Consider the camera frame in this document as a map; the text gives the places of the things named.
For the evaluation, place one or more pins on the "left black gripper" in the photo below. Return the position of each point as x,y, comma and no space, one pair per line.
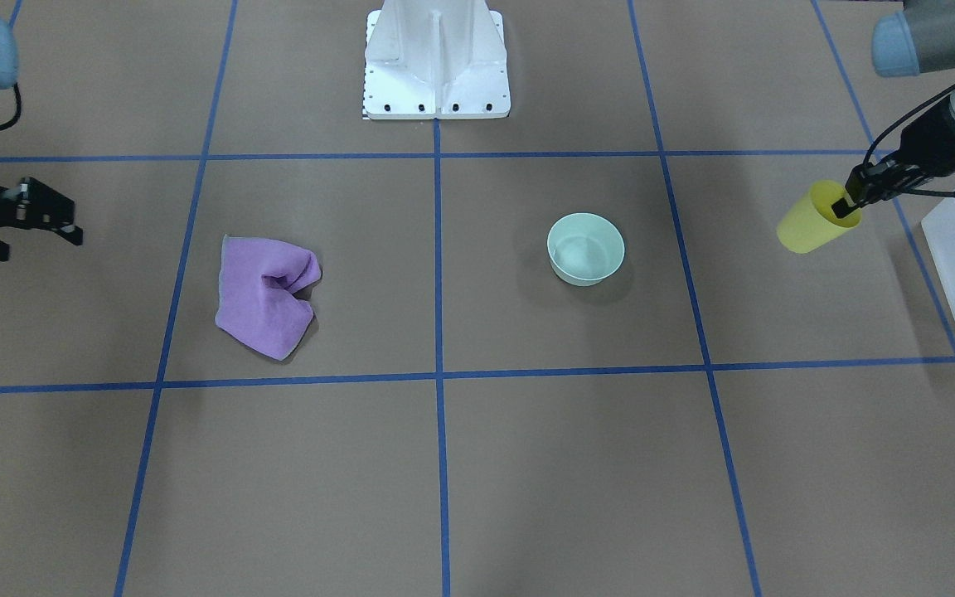
928,140

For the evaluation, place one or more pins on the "mint green bowl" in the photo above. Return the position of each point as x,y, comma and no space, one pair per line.
584,249

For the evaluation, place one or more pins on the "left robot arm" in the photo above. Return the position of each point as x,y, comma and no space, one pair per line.
918,39

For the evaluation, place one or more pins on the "yellow plastic cup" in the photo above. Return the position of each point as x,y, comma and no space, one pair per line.
823,214

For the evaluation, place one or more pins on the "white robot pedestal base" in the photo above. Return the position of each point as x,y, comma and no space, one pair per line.
428,60

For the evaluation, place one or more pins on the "purple cleaning cloth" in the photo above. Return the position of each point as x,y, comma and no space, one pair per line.
258,291

